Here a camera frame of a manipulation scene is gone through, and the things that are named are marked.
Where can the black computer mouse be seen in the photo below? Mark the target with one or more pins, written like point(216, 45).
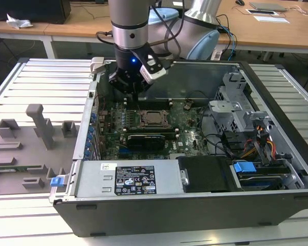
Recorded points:
point(240, 2)

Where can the grey parts rack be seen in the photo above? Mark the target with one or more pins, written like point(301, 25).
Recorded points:
point(28, 159)

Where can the black drive bay cover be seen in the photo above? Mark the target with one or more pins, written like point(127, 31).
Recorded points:
point(208, 174)

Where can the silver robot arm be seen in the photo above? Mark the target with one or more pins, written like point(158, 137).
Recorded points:
point(128, 15)

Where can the black monitor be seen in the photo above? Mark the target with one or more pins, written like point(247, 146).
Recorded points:
point(28, 10)

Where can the hard disk in blue carrier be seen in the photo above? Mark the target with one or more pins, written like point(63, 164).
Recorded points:
point(245, 167)

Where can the round coin battery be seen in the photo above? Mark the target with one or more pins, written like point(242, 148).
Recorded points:
point(187, 105)

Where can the silver chipset heatsink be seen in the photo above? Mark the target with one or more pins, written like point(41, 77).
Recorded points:
point(178, 156)

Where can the crumpled white tissue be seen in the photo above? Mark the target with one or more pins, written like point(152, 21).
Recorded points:
point(18, 22)

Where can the white power adapter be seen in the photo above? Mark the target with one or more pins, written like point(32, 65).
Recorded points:
point(216, 54)

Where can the black graphics card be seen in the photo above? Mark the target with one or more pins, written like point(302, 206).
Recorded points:
point(146, 142)

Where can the blue case latch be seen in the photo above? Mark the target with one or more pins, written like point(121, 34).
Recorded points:
point(56, 181)

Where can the silver CPU with green edge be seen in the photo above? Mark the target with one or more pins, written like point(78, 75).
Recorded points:
point(154, 119)

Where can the black RAM slot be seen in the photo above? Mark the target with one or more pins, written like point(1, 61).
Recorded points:
point(156, 106)
point(156, 102)
point(173, 134)
point(149, 130)

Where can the green motherboard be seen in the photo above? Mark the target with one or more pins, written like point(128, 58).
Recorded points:
point(187, 128)

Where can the blue expansion slot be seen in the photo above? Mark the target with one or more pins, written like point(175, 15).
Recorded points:
point(125, 153)

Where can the green RAM stick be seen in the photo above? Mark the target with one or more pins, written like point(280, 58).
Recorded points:
point(15, 169)

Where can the wooden desk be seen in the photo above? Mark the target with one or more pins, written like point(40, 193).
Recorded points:
point(272, 33)
point(66, 28)

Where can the grey laptop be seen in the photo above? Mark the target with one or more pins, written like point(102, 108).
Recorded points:
point(268, 6)

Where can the silver drive cage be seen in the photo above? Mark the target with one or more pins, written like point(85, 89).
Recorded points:
point(231, 112)

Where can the open grey PC case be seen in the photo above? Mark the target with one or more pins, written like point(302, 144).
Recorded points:
point(169, 212)

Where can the silver power supply unit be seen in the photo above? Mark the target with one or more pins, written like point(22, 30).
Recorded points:
point(92, 179)

